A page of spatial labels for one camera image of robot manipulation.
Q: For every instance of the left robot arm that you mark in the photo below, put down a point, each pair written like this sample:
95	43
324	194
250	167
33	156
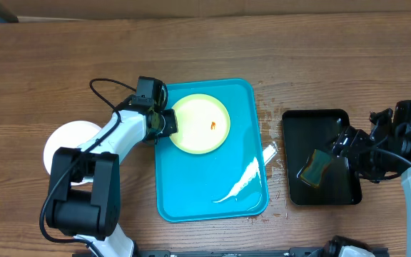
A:
84	199

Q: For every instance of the yellow-green sponge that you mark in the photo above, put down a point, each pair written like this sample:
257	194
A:
315	168

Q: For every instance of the yellow-green plastic plate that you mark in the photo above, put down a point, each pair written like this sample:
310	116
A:
203	124

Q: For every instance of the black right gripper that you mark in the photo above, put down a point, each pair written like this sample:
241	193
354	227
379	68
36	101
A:
344	145

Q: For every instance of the white plate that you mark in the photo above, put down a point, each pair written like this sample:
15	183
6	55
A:
70	135

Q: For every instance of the teal plastic tray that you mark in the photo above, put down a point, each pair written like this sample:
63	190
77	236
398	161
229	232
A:
224	183

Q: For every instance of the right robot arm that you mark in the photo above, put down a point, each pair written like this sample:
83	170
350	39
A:
400	120

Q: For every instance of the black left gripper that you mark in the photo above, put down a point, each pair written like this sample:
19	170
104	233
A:
173	126

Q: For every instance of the black water tray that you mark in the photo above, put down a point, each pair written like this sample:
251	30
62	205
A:
303	132

